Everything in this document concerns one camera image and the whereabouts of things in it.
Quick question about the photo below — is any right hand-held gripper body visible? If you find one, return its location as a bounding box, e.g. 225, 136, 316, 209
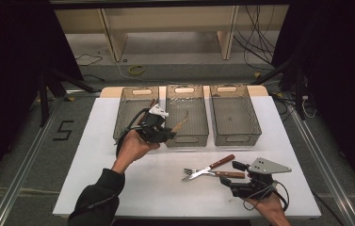
229, 156, 293, 200

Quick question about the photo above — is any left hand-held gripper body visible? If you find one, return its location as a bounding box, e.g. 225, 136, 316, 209
136, 103, 169, 145

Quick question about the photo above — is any metal fork with wooden handle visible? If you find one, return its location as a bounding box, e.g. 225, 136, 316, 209
183, 168, 246, 180

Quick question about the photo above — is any small light wooden fork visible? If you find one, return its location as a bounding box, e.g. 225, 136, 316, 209
170, 110, 189, 133

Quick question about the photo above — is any metal knife with wooden handle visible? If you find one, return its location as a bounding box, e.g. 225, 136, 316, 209
181, 153, 236, 183

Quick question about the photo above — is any grey transparent plastic bin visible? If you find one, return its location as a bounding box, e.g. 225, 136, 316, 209
208, 83, 263, 147
112, 86, 160, 142
164, 84, 210, 148

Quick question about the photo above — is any person's left hand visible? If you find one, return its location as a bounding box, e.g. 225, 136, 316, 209
112, 129, 161, 173

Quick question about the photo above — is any person's right hand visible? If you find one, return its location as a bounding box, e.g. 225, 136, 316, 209
250, 192, 288, 221

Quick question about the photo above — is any white table cover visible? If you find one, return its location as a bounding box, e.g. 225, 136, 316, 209
52, 95, 322, 219

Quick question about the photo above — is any yellow tape roll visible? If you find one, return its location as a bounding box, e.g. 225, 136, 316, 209
127, 64, 146, 75

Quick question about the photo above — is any black metal stand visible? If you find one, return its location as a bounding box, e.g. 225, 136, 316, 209
38, 67, 96, 128
251, 53, 308, 121

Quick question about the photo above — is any light wooden desk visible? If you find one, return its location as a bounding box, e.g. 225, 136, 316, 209
54, 4, 289, 62

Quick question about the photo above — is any dark curtain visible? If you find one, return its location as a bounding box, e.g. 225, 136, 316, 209
272, 0, 355, 202
0, 0, 84, 196

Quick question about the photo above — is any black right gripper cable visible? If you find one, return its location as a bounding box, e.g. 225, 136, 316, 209
242, 180, 291, 212

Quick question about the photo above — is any aluminium floor rail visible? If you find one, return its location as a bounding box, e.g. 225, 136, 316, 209
286, 103, 355, 226
0, 97, 65, 226

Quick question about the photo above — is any white floor cable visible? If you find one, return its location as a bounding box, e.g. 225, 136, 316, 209
112, 57, 167, 85

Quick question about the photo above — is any thin black floor cable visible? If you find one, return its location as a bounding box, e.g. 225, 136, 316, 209
74, 54, 104, 68

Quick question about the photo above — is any bundle of black cables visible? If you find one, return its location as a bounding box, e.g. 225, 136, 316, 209
233, 4, 280, 70

